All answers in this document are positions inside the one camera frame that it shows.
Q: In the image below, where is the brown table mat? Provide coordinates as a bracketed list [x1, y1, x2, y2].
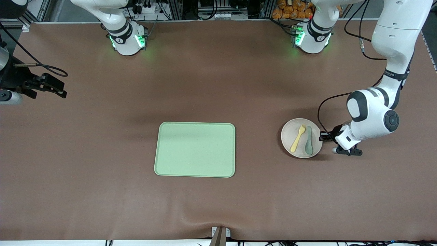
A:
[0, 19, 437, 241]

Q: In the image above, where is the orange snack packet pile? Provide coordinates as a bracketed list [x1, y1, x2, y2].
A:
[272, 0, 315, 19]

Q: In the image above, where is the light green rectangular tray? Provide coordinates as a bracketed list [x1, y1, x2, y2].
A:
[154, 122, 236, 178]

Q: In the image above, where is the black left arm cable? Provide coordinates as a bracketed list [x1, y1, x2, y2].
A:
[318, 0, 388, 135]

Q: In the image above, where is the aluminium frame post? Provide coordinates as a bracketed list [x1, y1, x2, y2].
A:
[165, 0, 184, 20]
[263, 0, 276, 19]

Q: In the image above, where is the white power strip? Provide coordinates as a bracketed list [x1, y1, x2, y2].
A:
[131, 2, 163, 15]

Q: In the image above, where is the yellow plastic fork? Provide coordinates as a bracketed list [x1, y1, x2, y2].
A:
[290, 124, 307, 153]

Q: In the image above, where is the grey-green plastic spoon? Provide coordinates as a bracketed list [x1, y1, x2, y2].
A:
[305, 126, 314, 155]

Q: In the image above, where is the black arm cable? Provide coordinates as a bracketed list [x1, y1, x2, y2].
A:
[0, 21, 69, 77]
[318, 0, 388, 135]

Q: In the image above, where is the beige round plate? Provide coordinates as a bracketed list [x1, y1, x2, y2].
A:
[281, 118, 323, 159]

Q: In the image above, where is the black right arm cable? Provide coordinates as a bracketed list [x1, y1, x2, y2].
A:
[0, 21, 69, 77]

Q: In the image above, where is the grey edge clamp bracket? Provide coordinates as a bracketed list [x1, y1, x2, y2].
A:
[209, 226, 231, 246]

